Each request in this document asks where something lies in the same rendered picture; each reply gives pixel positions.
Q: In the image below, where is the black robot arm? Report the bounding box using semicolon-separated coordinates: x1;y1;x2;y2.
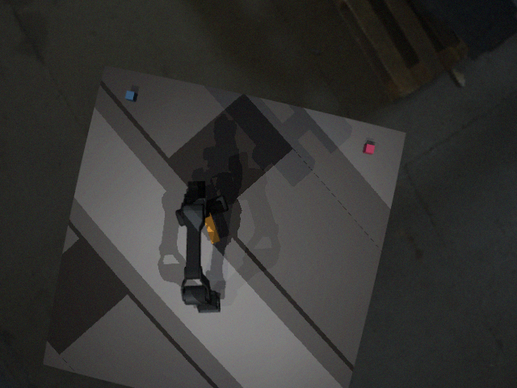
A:
180;181;221;313

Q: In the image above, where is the small blue cube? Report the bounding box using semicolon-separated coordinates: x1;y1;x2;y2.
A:
125;91;137;102

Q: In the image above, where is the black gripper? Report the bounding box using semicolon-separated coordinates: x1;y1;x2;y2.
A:
175;195;229;226

